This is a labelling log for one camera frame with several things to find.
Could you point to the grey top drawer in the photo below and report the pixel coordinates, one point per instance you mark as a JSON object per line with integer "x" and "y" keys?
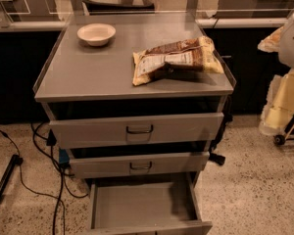
{"x": 122, "y": 131}

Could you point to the black caster wheel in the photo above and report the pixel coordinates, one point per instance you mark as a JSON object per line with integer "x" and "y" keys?
{"x": 219, "y": 159}

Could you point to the grey drawer cabinet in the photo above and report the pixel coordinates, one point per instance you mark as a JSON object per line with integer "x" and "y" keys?
{"x": 82, "y": 81}

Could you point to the grey drawer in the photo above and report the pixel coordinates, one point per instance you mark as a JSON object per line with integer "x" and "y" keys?
{"x": 122, "y": 131}
{"x": 162, "y": 204}
{"x": 138, "y": 165}

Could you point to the grey middle drawer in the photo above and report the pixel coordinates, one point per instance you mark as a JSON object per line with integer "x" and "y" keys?
{"x": 138, "y": 165}

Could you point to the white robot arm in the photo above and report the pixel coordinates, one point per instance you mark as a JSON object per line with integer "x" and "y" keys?
{"x": 286, "y": 49}

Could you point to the white paper bowl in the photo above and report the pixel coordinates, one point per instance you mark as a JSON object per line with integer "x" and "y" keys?
{"x": 96, "y": 34}

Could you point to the brown yellow chip bag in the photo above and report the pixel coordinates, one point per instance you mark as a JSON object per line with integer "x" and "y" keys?
{"x": 196, "y": 54}

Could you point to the black floor stand bar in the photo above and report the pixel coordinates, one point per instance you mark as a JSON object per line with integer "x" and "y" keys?
{"x": 14, "y": 161}

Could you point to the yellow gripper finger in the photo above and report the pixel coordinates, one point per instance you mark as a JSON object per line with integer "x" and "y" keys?
{"x": 279, "y": 108}
{"x": 272, "y": 42}

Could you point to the grey bottom drawer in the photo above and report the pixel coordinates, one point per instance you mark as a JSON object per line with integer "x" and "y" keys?
{"x": 162, "y": 204}

